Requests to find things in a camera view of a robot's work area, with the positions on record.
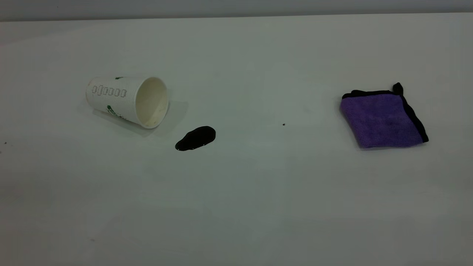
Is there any white paper coffee cup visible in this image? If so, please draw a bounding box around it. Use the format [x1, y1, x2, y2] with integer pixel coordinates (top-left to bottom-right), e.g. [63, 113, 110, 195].
[86, 76, 169, 129]

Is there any purple cloth with black trim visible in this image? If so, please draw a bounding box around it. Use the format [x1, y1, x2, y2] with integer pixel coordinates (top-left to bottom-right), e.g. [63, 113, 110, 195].
[340, 82, 429, 149]

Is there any black liquid spill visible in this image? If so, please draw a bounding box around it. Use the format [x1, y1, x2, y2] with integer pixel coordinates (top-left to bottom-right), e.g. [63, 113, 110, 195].
[175, 126, 216, 151]

